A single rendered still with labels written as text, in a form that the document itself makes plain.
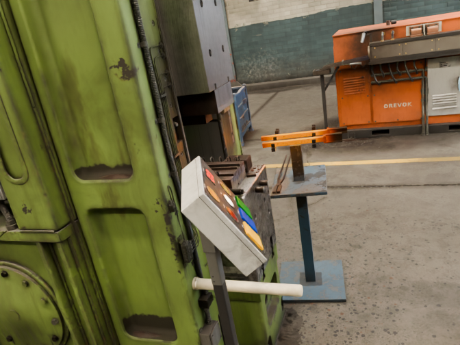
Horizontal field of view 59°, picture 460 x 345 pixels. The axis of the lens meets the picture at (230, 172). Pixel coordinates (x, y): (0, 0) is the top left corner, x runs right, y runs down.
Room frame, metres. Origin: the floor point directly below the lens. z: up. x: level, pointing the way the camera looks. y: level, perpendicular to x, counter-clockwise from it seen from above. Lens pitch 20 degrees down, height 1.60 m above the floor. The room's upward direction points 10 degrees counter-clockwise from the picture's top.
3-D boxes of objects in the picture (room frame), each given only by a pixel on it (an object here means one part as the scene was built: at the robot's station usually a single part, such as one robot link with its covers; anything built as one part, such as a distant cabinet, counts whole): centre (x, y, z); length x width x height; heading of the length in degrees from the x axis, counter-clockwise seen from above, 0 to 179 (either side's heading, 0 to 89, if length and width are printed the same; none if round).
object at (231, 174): (1.78, 0.16, 0.96); 0.42 x 0.20 x 0.09; 68
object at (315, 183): (2.13, -0.38, 0.70); 0.40 x 0.30 x 0.02; 166
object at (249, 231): (1.05, -0.03, 1.01); 0.07 x 0.05 x 0.07; 3
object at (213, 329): (1.41, 0.21, 0.36); 0.09 x 0.07 x 0.12; 158
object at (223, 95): (1.78, 0.16, 1.32); 0.42 x 0.20 x 0.10; 68
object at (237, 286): (1.35, 0.01, 0.62); 0.44 x 0.05 x 0.05; 68
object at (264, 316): (1.83, 0.15, 0.23); 0.55 x 0.37 x 0.47; 68
